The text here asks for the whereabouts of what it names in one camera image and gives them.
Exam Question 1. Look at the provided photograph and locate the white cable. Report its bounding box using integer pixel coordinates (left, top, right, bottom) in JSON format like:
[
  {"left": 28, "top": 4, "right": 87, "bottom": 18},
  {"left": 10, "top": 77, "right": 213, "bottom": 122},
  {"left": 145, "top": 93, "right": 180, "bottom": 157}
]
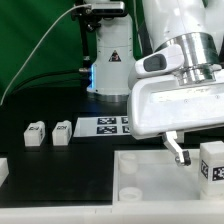
[{"left": 0, "top": 3, "right": 93, "bottom": 106}]

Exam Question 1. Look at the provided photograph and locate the black camera stand pole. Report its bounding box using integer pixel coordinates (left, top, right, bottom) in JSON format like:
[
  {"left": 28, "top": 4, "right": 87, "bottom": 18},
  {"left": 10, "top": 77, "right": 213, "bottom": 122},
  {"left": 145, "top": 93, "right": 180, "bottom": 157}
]
[{"left": 79, "top": 16, "right": 91, "bottom": 68}]

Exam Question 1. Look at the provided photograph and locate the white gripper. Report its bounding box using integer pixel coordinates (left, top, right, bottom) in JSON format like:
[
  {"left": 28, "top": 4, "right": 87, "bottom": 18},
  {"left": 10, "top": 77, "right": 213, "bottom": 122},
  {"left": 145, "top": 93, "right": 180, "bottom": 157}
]
[{"left": 127, "top": 44, "right": 224, "bottom": 166}]

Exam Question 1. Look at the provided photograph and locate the white square tabletop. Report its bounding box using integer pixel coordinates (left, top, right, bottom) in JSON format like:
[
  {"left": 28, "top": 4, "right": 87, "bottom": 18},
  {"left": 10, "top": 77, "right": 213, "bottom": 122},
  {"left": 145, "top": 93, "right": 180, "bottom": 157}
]
[{"left": 113, "top": 149, "right": 224, "bottom": 204}]

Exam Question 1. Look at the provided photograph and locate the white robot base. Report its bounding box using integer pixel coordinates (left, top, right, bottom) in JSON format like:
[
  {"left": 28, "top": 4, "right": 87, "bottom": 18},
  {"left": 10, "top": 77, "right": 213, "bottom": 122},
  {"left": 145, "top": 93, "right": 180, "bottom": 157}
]
[{"left": 87, "top": 15, "right": 135, "bottom": 102}]

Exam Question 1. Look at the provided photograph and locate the black cable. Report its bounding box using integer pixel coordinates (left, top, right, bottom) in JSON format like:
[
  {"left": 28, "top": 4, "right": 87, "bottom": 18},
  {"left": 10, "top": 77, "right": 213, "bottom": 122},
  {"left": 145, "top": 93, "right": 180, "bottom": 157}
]
[{"left": 9, "top": 69, "right": 93, "bottom": 96}]

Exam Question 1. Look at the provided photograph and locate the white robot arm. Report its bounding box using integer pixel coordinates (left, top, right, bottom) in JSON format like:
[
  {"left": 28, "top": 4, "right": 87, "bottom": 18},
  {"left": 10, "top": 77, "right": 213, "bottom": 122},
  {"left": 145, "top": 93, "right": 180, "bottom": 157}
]
[{"left": 127, "top": 0, "right": 224, "bottom": 166}]

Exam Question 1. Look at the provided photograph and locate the black camera on stand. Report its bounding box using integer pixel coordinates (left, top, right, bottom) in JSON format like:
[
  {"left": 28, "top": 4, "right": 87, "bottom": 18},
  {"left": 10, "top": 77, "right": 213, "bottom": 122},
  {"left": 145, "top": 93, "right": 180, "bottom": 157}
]
[{"left": 72, "top": 1, "right": 125, "bottom": 18}]

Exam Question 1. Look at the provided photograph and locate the white sheet with tags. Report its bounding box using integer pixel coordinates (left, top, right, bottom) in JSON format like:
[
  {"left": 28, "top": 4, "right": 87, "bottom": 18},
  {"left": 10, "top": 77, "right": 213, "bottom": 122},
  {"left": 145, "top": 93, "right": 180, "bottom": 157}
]
[{"left": 74, "top": 116, "right": 130, "bottom": 137}]

